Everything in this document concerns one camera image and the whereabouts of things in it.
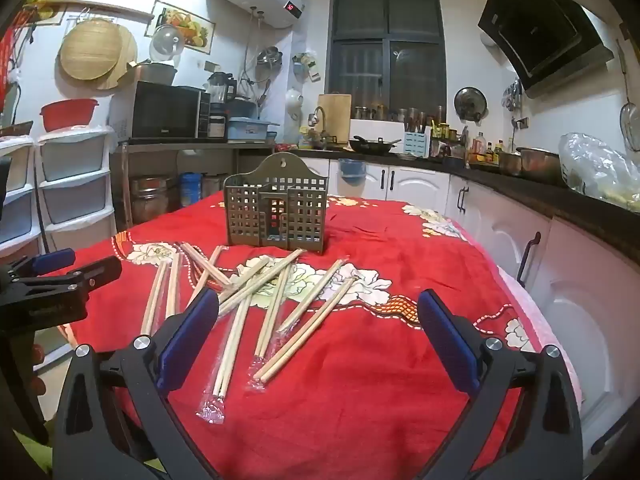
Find wooden chopstick pair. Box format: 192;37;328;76
140;261;169;336
248;263;295;382
165;252;182;318
218;248;305;316
252;276;356;388
277;259;346;335
181;243;231;287
196;292;254;425

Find dark kitchen window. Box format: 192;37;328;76
326;0;447;117

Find person left hand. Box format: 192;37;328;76
30;344;47;396

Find white plastic drawer unit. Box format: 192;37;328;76
1;126;115;260

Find stainless steel pot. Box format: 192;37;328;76
130;177;169;224

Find red plastic basin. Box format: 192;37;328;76
40;99;99;132

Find blue canister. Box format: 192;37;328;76
179;172;202;207

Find red floral tablecloth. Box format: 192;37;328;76
67;195;561;479

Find black microwave oven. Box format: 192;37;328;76
107;81;210;143

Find steel bowl on counter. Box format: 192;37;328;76
518;148;563;186

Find round bamboo board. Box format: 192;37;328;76
58;18;138;91

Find clear plastic bag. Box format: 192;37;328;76
559;132;640;214

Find grey plastic utensil basket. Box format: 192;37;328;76
224;152;329;254

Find blue plastic box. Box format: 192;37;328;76
227;117;274;142

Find blender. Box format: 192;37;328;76
206;72;238;110

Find glass pot lid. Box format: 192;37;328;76
150;24;184;62

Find blue bag on cabinet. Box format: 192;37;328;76
338;158;367;186

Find fruit picture poster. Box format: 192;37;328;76
144;0;216;54

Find black wok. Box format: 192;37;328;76
349;136;400;156

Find hanging pot lid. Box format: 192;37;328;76
454;87;488;122

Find wooden cutting board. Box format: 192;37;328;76
318;93;352;145

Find black range hood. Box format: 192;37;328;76
478;0;614;99

